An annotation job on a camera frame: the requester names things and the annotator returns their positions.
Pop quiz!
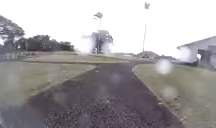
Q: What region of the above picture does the round dark tree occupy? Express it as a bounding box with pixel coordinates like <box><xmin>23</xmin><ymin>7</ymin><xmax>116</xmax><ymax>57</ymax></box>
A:
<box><xmin>90</xmin><ymin>29</ymin><xmax>114</xmax><ymax>55</ymax></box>

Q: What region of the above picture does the dark asphalt path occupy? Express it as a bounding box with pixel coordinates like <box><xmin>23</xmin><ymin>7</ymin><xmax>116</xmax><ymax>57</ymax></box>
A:
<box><xmin>0</xmin><ymin>59</ymin><xmax>189</xmax><ymax>128</ymax></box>

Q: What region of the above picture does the grass island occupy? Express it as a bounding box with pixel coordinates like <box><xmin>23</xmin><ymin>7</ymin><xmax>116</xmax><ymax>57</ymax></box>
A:
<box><xmin>20</xmin><ymin>53</ymin><xmax>132</xmax><ymax>65</ymax></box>

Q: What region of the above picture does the tall palm tree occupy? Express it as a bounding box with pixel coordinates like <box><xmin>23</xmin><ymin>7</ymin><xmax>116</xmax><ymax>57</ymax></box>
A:
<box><xmin>93</xmin><ymin>11</ymin><xmax>104</xmax><ymax>54</ymax></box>
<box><xmin>141</xmin><ymin>1</ymin><xmax>151</xmax><ymax>54</ymax></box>

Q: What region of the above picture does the row of dark trees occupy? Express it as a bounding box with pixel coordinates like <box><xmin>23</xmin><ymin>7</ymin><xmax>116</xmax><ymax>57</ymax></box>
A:
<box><xmin>15</xmin><ymin>34</ymin><xmax>75</xmax><ymax>53</ymax></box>

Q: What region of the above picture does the green grass lawn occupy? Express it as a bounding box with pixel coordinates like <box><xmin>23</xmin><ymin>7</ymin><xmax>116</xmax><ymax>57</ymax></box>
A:
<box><xmin>0</xmin><ymin>60</ymin><xmax>97</xmax><ymax>108</ymax></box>
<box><xmin>132</xmin><ymin>62</ymin><xmax>216</xmax><ymax>128</ymax></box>

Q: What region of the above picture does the white building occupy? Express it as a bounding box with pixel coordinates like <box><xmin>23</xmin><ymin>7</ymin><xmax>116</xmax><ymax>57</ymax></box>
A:
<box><xmin>176</xmin><ymin>34</ymin><xmax>216</xmax><ymax>65</ymax></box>

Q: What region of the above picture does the pale fence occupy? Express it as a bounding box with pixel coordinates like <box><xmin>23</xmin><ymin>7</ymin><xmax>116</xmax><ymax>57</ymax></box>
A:
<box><xmin>0</xmin><ymin>51</ymin><xmax>37</xmax><ymax>63</ymax></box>

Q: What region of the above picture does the large tree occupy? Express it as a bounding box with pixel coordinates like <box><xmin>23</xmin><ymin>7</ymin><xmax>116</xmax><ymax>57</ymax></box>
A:
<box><xmin>0</xmin><ymin>13</ymin><xmax>26</xmax><ymax>54</ymax></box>

